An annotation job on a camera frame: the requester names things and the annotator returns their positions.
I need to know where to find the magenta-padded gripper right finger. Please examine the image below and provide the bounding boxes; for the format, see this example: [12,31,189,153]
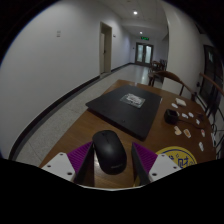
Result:
[131,142,183,187]

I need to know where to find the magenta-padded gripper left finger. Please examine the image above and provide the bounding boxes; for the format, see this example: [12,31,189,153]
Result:
[41,141,96,188]

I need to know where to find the black computer mouse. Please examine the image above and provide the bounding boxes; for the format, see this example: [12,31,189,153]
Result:
[91,129,128,176]

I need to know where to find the round yellow blue mouse pad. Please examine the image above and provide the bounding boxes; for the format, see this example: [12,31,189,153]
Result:
[155,145,199,168]

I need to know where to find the small beige piece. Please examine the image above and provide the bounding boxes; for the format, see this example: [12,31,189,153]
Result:
[173,125,183,136]

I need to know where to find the small orange white piece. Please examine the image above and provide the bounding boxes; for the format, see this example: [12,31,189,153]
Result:
[183,128,193,139]

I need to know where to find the small black box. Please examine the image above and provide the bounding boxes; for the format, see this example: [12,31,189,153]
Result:
[163,108,180,125]

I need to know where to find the black closed laptop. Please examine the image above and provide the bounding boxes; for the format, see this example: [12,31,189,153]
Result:
[85,84,163,141]

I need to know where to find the small white box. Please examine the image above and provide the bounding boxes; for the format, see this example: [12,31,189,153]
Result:
[175,97,187,107]

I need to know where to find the wooden curved-back chair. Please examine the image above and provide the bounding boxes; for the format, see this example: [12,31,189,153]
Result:
[147,70,198,101]

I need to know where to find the distant wooden chair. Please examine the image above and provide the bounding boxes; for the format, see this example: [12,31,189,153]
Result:
[151,59,168,73]

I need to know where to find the glass double door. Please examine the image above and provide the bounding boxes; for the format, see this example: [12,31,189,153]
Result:
[134,42,155,66]

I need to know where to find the dark window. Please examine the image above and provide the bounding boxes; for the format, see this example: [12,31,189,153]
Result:
[199,44,218,108]

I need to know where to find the wooden side door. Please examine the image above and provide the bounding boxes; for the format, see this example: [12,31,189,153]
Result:
[99,21,113,75]

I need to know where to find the black railing with wooden rail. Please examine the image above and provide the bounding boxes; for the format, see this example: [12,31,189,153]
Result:
[196,72,224,158]

